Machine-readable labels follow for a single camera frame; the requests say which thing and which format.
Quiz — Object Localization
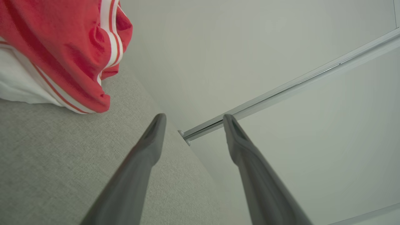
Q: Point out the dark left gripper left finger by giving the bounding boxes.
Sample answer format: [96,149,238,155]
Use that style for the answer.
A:
[80,113,167,225]

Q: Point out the red white basketball jersey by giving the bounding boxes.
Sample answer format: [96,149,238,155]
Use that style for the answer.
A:
[0,0,133,114]

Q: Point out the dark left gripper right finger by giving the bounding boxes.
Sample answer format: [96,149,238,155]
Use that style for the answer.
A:
[223,114,313,225]

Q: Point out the grey partition post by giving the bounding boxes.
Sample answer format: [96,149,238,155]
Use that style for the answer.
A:
[177,27,400,147]

